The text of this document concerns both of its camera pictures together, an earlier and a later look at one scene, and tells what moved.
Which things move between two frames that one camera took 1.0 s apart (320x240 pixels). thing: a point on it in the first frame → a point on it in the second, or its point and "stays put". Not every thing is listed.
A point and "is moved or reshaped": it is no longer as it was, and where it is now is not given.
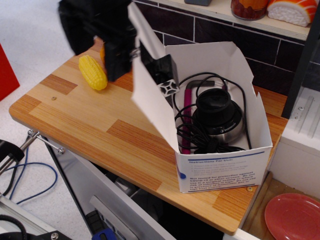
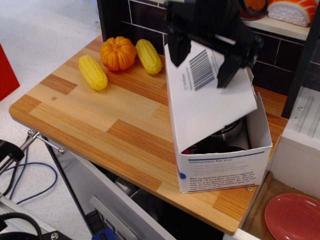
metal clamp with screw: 14,152 stays put
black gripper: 111,20 → 219,20
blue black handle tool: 98,229 stays put
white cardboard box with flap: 218,127 is moved or reshaped
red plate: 293,216 stays put
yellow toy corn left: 92,72 stays put
